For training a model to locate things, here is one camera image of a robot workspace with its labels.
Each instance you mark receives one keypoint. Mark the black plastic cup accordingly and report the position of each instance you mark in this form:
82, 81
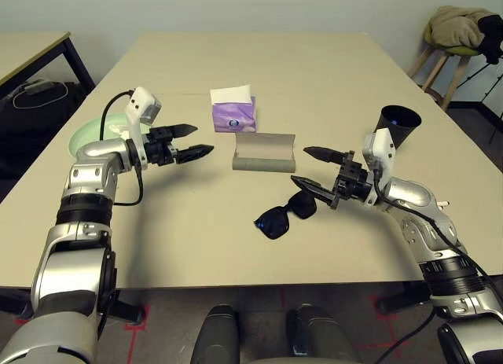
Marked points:
404, 132

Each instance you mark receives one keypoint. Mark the black sunglasses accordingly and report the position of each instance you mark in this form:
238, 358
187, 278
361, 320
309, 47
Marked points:
279, 222

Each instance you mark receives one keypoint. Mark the grey robot leg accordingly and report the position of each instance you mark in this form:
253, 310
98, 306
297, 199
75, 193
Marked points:
218, 336
322, 336

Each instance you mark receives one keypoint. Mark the grey robot right leg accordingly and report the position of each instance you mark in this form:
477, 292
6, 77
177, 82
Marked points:
322, 336

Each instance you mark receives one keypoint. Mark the wooden stool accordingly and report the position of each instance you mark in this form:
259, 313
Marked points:
436, 69

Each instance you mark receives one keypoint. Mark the black metal table foot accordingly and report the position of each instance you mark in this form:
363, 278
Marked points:
13, 305
404, 299
127, 312

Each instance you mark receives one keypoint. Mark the black tripod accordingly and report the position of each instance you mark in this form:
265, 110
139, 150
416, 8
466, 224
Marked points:
491, 81

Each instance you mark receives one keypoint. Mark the white tissue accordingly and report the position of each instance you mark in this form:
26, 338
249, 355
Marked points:
118, 129

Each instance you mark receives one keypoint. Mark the grey power adapter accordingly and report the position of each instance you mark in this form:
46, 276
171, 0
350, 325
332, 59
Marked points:
37, 87

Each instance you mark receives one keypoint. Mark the purple tissue pack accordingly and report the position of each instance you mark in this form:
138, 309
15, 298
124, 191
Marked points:
233, 112

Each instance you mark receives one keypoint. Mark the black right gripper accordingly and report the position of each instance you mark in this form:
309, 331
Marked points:
353, 183

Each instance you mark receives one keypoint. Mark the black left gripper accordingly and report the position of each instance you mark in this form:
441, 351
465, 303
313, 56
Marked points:
159, 148

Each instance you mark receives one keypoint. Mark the beige black-framed side table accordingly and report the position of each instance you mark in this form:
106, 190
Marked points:
23, 49

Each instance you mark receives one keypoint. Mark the black garment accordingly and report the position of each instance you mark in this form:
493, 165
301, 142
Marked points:
491, 35

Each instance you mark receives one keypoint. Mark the grey glasses case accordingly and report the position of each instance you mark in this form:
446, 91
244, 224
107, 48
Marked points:
263, 164

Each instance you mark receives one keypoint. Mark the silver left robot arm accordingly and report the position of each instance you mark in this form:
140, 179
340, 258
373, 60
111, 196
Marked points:
90, 155

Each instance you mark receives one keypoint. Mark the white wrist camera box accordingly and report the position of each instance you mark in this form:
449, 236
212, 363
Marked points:
381, 144
137, 100

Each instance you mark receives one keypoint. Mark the green seat cushion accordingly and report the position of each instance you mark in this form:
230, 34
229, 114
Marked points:
456, 51

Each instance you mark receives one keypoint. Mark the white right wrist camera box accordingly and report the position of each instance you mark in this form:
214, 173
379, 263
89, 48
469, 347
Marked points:
381, 144

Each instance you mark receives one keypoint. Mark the white marker pen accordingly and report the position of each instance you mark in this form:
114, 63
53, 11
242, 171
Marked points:
444, 204

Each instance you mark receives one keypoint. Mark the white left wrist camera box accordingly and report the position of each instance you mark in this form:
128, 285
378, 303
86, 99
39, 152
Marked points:
137, 100

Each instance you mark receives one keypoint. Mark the grey robot left leg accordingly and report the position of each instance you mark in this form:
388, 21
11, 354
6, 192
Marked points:
218, 336

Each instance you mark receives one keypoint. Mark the green plastic plate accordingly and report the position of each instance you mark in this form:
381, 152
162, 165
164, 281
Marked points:
86, 136

